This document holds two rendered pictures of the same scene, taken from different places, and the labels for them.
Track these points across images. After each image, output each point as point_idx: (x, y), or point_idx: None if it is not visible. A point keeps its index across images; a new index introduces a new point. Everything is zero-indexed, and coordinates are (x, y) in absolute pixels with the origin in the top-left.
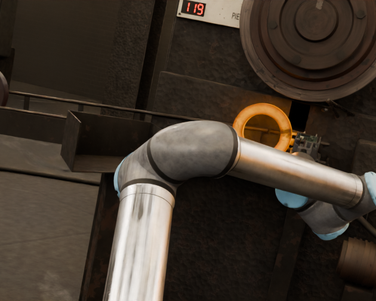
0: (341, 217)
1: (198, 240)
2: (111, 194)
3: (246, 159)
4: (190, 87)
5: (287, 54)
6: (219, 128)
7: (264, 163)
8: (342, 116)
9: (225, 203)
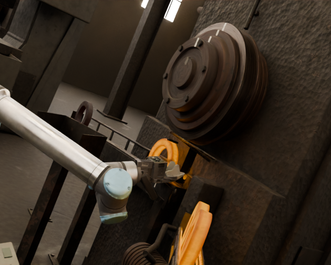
0: (101, 201)
1: (123, 236)
2: (53, 166)
3: (0, 109)
4: (153, 127)
5: (165, 96)
6: None
7: (12, 118)
8: (211, 161)
9: (141, 213)
